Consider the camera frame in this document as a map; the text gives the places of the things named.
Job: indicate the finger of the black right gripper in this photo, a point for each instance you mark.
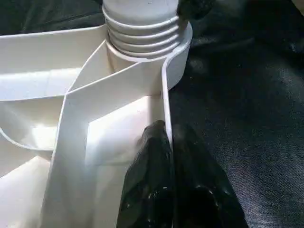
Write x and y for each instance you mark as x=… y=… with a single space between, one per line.
x=194 y=7

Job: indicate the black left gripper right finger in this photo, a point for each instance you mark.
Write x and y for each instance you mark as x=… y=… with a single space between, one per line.
x=204 y=190

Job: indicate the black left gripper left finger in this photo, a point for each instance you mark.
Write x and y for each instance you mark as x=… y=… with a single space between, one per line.
x=147 y=187

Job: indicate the white plastic table leg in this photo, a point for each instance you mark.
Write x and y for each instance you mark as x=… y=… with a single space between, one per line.
x=142 y=23

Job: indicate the white plastic table top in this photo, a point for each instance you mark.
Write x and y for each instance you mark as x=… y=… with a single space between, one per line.
x=71 y=118

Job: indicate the black table mat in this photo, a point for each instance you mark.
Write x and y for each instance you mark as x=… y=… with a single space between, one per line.
x=247 y=118

